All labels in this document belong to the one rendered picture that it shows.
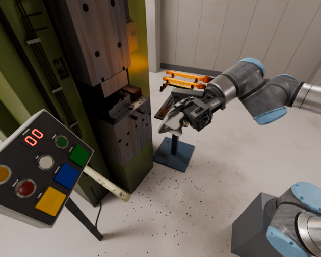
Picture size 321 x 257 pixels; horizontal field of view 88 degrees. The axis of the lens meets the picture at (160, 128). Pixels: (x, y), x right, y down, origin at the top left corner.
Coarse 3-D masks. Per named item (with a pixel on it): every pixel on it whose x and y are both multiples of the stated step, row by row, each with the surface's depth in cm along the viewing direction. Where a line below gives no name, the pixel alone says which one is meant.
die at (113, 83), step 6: (120, 72) 96; (126, 72) 101; (114, 78) 94; (120, 78) 98; (126, 78) 103; (78, 84) 101; (84, 84) 97; (102, 84) 89; (108, 84) 92; (114, 84) 96; (120, 84) 100; (126, 84) 105; (90, 90) 98; (96, 90) 94; (102, 90) 90; (108, 90) 94; (114, 90) 98; (102, 96) 94
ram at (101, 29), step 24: (48, 0) 65; (72, 0) 62; (96, 0) 69; (120, 0) 79; (72, 24) 66; (96, 24) 73; (120, 24) 84; (72, 48) 75; (96, 48) 78; (120, 48) 90; (72, 72) 87; (96, 72) 83
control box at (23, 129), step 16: (48, 112) 67; (32, 128) 60; (48, 128) 65; (64, 128) 71; (16, 144) 55; (48, 144) 63; (80, 144) 75; (0, 160) 50; (16, 160) 53; (32, 160) 57; (64, 160) 67; (16, 176) 52; (32, 176) 56; (48, 176) 60; (80, 176) 71; (0, 192) 48; (16, 192) 51; (32, 192) 54; (64, 192) 63; (0, 208) 48; (16, 208) 50; (32, 208) 53; (32, 224) 57; (48, 224) 56
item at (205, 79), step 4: (168, 72) 146; (172, 72) 144; (176, 72) 144; (184, 76) 142; (188, 76) 141; (192, 76) 140; (196, 76) 139; (200, 76) 139; (204, 76) 138; (208, 76) 137; (200, 80) 139; (204, 80) 136; (208, 80) 137
